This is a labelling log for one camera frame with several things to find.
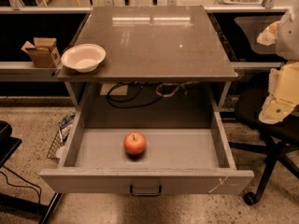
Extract white bowl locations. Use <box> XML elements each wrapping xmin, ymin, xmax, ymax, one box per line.
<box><xmin>61</xmin><ymin>44</ymin><xmax>106</xmax><ymax>73</ymax></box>

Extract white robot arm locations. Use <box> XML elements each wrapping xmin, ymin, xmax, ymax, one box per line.
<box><xmin>257</xmin><ymin>3</ymin><xmax>299</xmax><ymax>124</ymax></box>

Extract thin black floor cable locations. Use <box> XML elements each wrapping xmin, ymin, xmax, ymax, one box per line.
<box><xmin>0</xmin><ymin>165</ymin><xmax>43</xmax><ymax>205</ymax></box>

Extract black office chair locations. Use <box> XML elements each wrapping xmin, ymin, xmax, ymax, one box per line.
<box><xmin>229</xmin><ymin>72</ymin><xmax>299</xmax><ymax>205</ymax></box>

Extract black drawer handle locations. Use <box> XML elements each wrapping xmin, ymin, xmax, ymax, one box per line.
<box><xmin>129</xmin><ymin>185</ymin><xmax>163</xmax><ymax>197</ymax></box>

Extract wire basket with items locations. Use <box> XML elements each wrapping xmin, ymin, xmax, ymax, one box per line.
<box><xmin>47</xmin><ymin>112</ymin><xmax>75</xmax><ymax>163</ymax></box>

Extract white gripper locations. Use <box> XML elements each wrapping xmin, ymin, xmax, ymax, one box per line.
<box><xmin>257</xmin><ymin>21</ymin><xmax>299</xmax><ymax>124</ymax></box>

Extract grey cabinet with counter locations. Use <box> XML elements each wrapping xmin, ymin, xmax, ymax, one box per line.
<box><xmin>59</xmin><ymin>7</ymin><xmax>236</xmax><ymax>129</ymax></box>

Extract open cardboard box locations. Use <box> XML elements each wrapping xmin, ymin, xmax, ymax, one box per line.
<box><xmin>21</xmin><ymin>37</ymin><xmax>61</xmax><ymax>68</ymax></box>

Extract grey side shelf rail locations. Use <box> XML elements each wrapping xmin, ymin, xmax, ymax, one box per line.
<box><xmin>0</xmin><ymin>62</ymin><xmax>61</xmax><ymax>82</ymax></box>

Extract braided grey cable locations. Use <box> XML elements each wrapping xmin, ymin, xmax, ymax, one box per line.
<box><xmin>154</xmin><ymin>80</ymin><xmax>200</xmax><ymax>98</ymax></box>

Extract black stand at left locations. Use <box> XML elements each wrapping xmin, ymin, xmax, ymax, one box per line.
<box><xmin>0</xmin><ymin>120</ymin><xmax>62</xmax><ymax>224</ymax></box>

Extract red apple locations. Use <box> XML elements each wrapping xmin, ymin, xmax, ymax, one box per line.
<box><xmin>123</xmin><ymin>133</ymin><xmax>147</xmax><ymax>156</ymax></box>

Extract grey open drawer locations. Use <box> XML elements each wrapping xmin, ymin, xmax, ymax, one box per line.
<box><xmin>40</xmin><ymin>112</ymin><xmax>254</xmax><ymax>194</ymax></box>

